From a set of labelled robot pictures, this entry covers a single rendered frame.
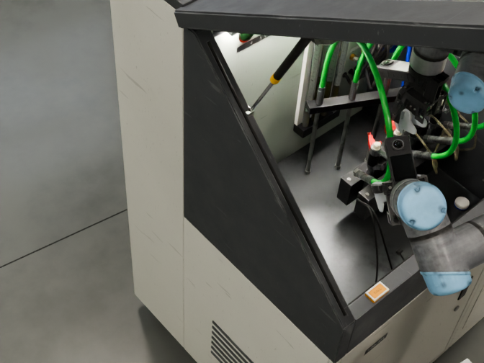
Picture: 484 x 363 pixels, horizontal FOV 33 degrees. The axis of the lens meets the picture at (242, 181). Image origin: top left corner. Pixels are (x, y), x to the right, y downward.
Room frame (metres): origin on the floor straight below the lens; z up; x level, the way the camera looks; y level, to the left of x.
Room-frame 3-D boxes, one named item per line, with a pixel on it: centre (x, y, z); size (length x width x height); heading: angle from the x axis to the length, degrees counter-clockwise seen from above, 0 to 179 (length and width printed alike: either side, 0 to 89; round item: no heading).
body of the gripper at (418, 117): (1.35, -0.38, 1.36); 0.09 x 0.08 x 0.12; 45
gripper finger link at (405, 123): (1.35, -0.36, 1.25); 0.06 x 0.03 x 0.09; 45
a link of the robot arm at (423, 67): (1.36, -0.37, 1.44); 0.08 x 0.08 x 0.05
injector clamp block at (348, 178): (1.49, -0.41, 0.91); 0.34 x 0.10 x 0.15; 135
